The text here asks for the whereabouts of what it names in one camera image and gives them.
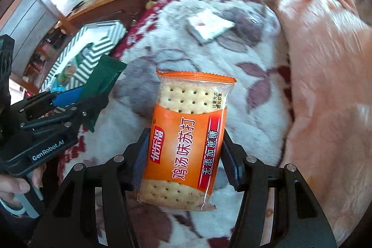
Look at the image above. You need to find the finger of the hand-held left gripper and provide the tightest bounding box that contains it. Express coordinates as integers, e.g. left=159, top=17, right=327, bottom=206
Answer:
left=19, top=97, right=109, bottom=139
left=10, top=87, right=88, bottom=121

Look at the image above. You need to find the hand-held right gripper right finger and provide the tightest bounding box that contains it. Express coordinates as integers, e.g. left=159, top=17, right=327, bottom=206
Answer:
left=221, top=129, right=338, bottom=248

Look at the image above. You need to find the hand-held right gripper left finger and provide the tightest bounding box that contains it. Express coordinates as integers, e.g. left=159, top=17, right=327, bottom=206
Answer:
left=30, top=127, right=152, bottom=248

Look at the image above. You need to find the dark green snack packet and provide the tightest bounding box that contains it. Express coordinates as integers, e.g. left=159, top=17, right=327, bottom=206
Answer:
left=78, top=55, right=127, bottom=132

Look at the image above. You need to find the green and white striped box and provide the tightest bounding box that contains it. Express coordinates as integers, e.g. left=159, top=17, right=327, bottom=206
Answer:
left=39, top=20, right=127, bottom=94

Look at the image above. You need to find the orange cracker packet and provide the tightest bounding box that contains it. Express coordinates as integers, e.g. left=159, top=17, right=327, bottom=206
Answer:
left=136, top=68, right=236, bottom=211

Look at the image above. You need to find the person's left hand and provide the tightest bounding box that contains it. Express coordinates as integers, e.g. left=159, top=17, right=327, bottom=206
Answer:
left=0, top=162, right=47, bottom=200

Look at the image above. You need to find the floral plush blanket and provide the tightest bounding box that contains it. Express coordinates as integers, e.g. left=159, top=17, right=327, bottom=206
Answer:
left=58, top=0, right=320, bottom=248

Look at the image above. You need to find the peach blanket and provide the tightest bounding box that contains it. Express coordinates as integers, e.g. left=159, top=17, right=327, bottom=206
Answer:
left=270, top=0, right=372, bottom=208

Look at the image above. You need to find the small white snack packet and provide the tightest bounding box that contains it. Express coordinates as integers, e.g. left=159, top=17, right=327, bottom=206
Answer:
left=186, top=8, right=235, bottom=43

